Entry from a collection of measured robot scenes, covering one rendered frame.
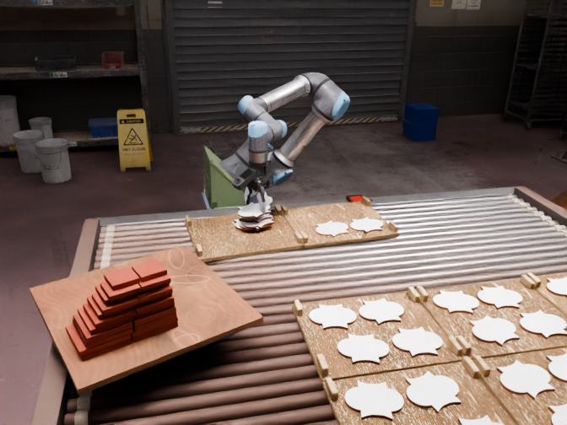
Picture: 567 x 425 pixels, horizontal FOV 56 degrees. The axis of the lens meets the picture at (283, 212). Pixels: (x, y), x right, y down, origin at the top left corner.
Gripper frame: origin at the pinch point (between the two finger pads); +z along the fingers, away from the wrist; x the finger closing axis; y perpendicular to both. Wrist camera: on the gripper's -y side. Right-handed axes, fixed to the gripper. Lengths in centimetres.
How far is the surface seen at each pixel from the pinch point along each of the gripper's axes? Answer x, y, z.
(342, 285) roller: -52, -2, 11
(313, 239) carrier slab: -23.7, 10.9, 8.5
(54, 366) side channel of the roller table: -32, -94, 7
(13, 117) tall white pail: 453, 38, 61
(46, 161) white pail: 345, 30, 80
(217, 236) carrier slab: 3.2, -16.4, 8.5
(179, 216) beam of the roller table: 33.0, -15.5, 10.6
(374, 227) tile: -33, 37, 8
